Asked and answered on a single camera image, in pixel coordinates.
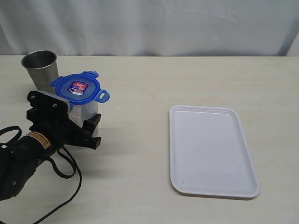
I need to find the blue container lid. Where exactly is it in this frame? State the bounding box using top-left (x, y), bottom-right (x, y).
top-left (50, 70), bottom-right (110, 106)

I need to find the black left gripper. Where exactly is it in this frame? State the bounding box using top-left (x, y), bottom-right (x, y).
top-left (26, 107), bottom-right (101, 150)

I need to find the clear plastic tall container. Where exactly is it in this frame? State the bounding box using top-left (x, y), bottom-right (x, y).
top-left (68, 101), bottom-right (98, 128)

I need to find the white background curtain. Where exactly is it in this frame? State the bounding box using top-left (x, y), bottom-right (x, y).
top-left (0, 0), bottom-right (299, 56)

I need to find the stainless steel cup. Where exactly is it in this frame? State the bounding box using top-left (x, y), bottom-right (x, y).
top-left (21, 50), bottom-right (59, 94)

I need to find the white plastic tray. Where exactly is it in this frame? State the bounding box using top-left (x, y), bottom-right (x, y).
top-left (169, 105), bottom-right (260, 199)

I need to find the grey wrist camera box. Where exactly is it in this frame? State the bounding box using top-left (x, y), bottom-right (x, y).
top-left (27, 90), bottom-right (70, 112)

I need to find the black cable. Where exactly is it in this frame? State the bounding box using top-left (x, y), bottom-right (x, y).
top-left (0, 126), bottom-right (83, 224)

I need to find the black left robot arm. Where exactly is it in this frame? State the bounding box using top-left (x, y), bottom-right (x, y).
top-left (0, 105), bottom-right (101, 200)

